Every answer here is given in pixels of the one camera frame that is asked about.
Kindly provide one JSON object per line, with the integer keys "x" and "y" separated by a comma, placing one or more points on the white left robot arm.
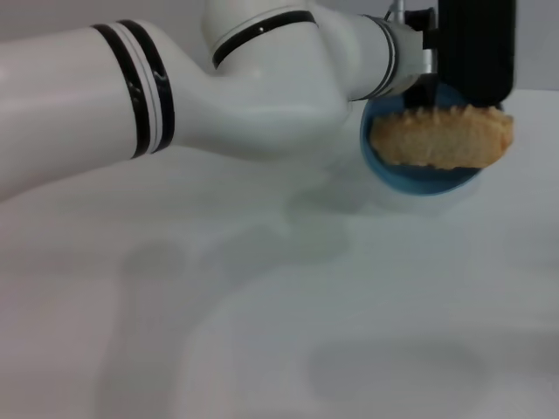
{"x": 174, "y": 96}

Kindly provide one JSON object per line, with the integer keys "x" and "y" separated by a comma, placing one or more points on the blue bowl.
{"x": 419, "y": 181}

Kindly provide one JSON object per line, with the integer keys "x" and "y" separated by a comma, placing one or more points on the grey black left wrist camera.
{"x": 476, "y": 48}

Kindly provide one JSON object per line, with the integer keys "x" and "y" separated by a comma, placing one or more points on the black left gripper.
{"x": 421, "y": 94}

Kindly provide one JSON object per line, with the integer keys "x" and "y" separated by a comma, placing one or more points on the ridged orange bread loaf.
{"x": 441, "y": 139}

